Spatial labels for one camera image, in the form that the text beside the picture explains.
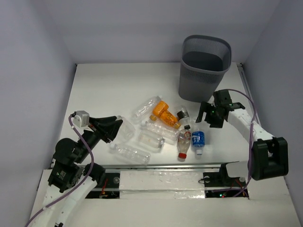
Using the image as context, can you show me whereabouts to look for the wide clear bottle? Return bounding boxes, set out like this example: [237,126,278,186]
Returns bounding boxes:
[115,115,135,143]

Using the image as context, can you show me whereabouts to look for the blue label bottle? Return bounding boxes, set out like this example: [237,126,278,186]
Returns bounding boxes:
[191,128,205,156]

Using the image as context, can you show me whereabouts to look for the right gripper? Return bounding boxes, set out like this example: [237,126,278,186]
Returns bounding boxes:
[195,101,223,129]

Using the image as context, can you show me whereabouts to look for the clear jar bottle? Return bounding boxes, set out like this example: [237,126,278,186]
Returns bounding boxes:
[138,130,165,149]

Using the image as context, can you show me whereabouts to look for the black label clear bottle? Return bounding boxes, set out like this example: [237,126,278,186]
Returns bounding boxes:
[176,105,190,126]

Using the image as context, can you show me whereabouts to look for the long clear bottle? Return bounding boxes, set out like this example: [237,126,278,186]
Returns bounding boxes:
[140,120,179,144]

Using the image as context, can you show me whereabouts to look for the grey mesh waste bin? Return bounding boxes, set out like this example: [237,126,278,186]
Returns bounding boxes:
[178,35,232,103]

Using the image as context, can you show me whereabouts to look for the metal rail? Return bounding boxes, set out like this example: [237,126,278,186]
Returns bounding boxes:
[99,163,223,170]

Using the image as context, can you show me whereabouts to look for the orange bottle fruit label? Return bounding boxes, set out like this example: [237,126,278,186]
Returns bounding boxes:
[160,110,181,129]

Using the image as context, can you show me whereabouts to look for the orange bottle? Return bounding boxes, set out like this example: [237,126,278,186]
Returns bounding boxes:
[149,101,169,121]

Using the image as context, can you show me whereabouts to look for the red cap clear bottle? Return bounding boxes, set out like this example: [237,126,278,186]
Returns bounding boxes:
[177,124,192,161]

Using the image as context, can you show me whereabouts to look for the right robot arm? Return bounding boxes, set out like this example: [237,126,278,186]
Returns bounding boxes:
[196,89,289,181]

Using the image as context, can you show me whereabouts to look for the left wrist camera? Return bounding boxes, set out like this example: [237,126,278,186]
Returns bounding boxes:
[72,110,90,129]

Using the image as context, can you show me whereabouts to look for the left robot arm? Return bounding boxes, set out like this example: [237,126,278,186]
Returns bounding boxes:
[34,111,123,227]

